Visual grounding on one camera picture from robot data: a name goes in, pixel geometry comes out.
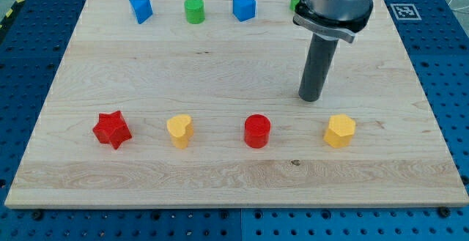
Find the red star block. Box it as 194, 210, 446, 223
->
92, 111, 132, 149

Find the green cylinder block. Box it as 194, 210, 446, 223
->
184, 0, 205, 24

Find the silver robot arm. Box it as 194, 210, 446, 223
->
293, 0, 373, 43

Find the white fiducial marker tag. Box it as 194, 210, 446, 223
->
390, 3, 421, 21

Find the blue cube block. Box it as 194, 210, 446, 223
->
232, 0, 256, 22

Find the yellow hexagon block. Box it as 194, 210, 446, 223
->
323, 114, 356, 148

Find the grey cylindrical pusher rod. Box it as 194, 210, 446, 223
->
298, 34, 338, 102

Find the blue triangle block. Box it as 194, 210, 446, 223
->
129, 0, 153, 24

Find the red cylinder block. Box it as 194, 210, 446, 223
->
244, 114, 271, 149

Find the white cable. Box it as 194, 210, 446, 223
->
446, 0, 469, 19

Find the green block behind arm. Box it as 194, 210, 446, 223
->
289, 0, 300, 12

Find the yellow heart block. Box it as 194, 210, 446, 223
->
166, 114, 194, 149

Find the light wooden board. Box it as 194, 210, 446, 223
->
5, 0, 468, 210

